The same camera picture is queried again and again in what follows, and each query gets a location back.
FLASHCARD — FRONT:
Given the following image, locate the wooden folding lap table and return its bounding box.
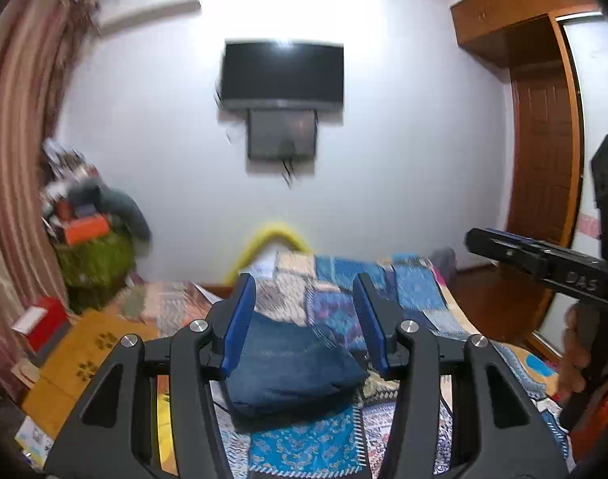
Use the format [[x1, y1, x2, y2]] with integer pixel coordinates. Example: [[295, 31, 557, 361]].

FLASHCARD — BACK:
[[22, 310, 159, 440]]

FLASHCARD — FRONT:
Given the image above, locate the yellow bed frame edge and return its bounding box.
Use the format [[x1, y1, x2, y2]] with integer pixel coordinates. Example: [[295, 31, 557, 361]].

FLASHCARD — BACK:
[[224, 222, 312, 285]]

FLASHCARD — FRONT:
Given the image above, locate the red box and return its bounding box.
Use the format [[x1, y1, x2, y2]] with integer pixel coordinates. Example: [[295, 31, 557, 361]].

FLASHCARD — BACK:
[[12, 296, 70, 352]]

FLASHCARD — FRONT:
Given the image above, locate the dark green cushion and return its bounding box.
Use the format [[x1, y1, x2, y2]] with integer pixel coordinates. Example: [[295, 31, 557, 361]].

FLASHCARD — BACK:
[[67, 178, 152, 242]]

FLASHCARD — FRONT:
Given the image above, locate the white air conditioner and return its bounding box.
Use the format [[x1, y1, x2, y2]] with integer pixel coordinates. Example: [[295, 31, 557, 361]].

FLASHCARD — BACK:
[[96, 0, 201, 38]]

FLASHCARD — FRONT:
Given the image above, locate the green patterned covered stand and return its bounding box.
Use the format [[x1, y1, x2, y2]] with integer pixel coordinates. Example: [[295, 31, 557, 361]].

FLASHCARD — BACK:
[[55, 232, 135, 315]]

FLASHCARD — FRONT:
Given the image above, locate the wooden door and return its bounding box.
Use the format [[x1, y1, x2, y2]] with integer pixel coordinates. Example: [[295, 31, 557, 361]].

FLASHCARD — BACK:
[[507, 62, 577, 247]]

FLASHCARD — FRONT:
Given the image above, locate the wooden overhead cabinet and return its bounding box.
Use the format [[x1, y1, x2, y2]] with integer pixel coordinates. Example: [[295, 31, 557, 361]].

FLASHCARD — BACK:
[[450, 0, 599, 68]]

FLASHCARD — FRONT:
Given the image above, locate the person right hand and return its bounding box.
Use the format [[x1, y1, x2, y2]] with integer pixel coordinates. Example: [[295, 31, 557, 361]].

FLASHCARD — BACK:
[[558, 305, 590, 403]]

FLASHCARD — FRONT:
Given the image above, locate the large wall television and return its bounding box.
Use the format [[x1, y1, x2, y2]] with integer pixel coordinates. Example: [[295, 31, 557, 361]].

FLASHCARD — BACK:
[[219, 41, 344, 111]]

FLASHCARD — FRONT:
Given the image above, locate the orange box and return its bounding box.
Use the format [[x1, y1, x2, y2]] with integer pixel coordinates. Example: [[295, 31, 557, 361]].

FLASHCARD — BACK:
[[64, 214, 110, 245]]

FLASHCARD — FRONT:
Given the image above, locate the small wall monitor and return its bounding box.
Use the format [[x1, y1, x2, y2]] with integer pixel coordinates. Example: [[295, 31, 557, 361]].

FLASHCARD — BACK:
[[246, 109, 318, 162]]

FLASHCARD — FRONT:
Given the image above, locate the grey purple backpack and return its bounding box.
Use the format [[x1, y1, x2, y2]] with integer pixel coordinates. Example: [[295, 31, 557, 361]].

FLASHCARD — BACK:
[[429, 247, 457, 284]]

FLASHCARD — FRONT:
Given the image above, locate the striped pink curtain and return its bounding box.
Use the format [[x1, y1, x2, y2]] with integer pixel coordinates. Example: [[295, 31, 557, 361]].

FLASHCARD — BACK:
[[0, 0, 96, 398]]

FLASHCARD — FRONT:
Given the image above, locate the blue denim jacket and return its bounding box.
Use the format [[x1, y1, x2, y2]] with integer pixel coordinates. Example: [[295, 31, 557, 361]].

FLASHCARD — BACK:
[[224, 313, 367, 418]]

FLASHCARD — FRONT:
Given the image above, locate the blue patchwork quilt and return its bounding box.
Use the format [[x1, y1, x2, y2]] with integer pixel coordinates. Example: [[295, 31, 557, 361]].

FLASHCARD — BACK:
[[214, 252, 573, 478]]

